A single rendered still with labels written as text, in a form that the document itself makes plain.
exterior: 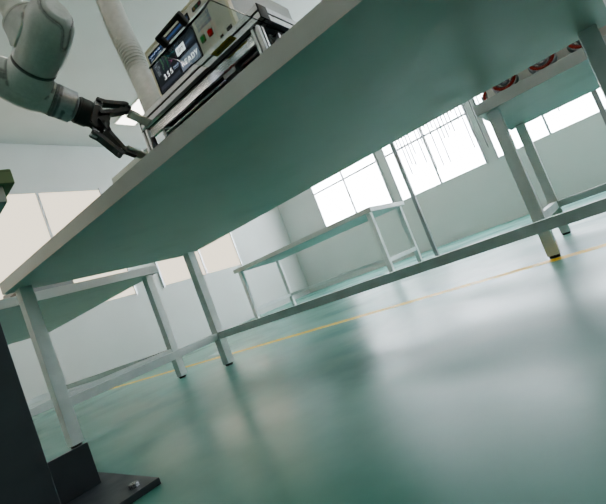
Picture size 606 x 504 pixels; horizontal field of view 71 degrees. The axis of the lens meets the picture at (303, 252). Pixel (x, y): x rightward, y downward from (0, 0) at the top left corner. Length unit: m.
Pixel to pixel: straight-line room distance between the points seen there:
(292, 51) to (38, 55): 0.63
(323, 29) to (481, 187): 6.78
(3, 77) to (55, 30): 0.19
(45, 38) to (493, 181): 6.86
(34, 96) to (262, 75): 0.63
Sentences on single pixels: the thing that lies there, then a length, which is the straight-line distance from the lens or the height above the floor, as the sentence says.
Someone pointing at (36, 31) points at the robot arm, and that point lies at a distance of 1.23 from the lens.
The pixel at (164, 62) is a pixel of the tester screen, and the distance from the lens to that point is 1.78.
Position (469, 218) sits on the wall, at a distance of 7.60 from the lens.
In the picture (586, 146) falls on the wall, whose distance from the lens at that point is 7.36.
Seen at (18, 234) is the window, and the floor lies 2.08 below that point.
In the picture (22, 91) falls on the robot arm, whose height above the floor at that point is 0.98.
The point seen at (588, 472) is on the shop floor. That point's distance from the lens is 0.59.
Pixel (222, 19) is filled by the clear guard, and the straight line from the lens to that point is 1.37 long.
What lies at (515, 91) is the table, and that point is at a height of 0.72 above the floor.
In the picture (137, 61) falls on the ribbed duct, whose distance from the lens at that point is 3.21.
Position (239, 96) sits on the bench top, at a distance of 0.95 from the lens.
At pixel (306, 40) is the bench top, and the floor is 0.71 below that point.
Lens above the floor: 0.30
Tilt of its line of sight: 4 degrees up
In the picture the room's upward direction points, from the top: 21 degrees counter-clockwise
